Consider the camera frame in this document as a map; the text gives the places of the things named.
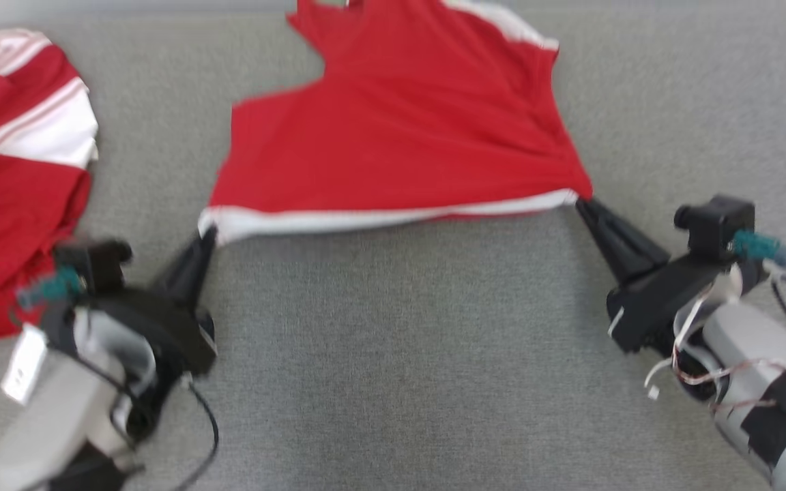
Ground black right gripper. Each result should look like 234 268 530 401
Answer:
574 196 762 355

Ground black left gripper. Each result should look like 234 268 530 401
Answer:
59 230 220 437

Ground red basketball jersey white sleeves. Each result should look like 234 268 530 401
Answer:
0 27 100 342

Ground red shirt with white hem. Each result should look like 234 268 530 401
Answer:
199 0 595 246

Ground grey fabric sofa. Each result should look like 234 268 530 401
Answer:
0 0 786 491

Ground teal right camera connector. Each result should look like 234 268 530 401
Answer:
731 230 786 268

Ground teal camera connector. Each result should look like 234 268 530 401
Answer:
18 267 85 309
731 230 786 268

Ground teal left camera connector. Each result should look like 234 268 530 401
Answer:
18 267 85 309

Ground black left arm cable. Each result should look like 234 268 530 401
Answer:
175 378 221 491

